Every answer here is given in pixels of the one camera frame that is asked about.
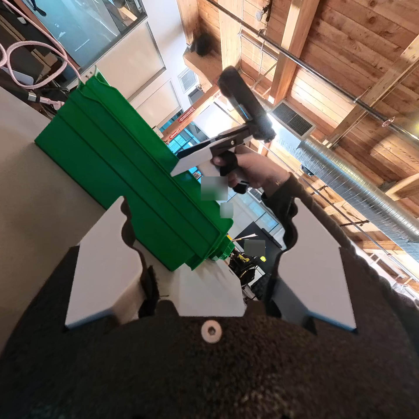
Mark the black ceiling pipe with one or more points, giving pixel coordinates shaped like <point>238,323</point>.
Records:
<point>327,77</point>

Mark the white wall vent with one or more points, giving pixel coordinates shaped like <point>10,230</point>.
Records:
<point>187,80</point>

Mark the large window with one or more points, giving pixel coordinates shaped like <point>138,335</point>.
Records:
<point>183,140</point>

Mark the white door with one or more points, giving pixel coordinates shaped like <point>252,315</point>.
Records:
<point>131,62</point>
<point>157,104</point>

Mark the person's right hand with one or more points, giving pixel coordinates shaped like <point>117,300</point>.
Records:
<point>258,170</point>

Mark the black yellow bag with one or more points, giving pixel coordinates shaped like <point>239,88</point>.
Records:
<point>244,265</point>

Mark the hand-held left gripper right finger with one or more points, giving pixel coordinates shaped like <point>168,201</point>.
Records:
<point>314,278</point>

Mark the metal ceiling vent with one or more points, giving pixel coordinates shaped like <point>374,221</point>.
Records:
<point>293,119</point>

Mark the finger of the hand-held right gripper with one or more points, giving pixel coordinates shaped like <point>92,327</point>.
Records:
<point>193,160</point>
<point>199,146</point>

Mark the wooden ceiling beams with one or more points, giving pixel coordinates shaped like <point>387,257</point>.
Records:
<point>343,49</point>

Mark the glass partition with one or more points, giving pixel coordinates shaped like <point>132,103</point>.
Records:
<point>81,26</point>

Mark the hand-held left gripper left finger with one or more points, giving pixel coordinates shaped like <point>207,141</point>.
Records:
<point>104,278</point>

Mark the silver air duct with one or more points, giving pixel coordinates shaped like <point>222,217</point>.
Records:
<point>360,190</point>

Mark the black partition screen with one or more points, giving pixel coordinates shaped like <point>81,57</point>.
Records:
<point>248,232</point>

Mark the wooden post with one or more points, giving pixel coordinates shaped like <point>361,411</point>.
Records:
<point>190,113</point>

